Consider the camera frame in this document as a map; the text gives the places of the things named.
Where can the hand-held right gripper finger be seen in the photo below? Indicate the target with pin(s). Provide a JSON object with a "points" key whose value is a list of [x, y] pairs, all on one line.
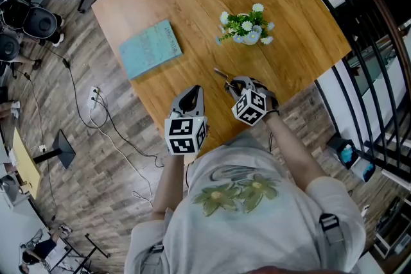
{"points": [[234, 91], [244, 78]]}

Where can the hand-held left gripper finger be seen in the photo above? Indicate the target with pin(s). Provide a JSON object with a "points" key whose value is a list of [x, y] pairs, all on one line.
{"points": [[201, 102], [176, 104]]}

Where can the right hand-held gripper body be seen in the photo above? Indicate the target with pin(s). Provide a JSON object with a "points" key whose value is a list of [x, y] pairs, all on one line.
{"points": [[250, 107]]}

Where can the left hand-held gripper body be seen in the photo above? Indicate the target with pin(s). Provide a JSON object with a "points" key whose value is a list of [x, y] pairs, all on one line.
{"points": [[184, 134]]}

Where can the person's right forearm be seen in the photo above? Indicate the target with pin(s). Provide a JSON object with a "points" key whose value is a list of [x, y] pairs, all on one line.
{"points": [[292, 150]]}

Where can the person's left forearm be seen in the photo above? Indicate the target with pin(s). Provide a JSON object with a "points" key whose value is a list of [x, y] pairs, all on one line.
{"points": [[168, 183]]}

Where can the person's right hand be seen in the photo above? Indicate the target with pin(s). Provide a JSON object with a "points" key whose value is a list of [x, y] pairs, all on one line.
{"points": [[271, 99]]}

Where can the white pot of flowers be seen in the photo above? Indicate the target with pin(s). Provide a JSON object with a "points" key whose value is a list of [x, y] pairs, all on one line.
{"points": [[247, 27]]}

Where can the teal book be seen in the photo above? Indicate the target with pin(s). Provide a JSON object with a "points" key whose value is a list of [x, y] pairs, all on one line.
{"points": [[149, 49]]}

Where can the white power strip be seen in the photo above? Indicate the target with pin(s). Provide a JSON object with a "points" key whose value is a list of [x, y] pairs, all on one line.
{"points": [[93, 97]]}

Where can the box with blue screen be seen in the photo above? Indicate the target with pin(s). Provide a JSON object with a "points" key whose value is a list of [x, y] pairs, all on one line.
{"points": [[348, 154], [368, 171]]}

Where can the person's white flower-print shirt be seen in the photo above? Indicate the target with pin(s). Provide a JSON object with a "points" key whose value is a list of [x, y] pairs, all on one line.
{"points": [[250, 227]]}

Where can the black stand with square base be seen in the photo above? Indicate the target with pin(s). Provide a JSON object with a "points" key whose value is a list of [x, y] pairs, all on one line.
{"points": [[62, 149]]}

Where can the yellow table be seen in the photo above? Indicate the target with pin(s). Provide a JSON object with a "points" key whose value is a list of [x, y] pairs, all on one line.
{"points": [[25, 163]]}

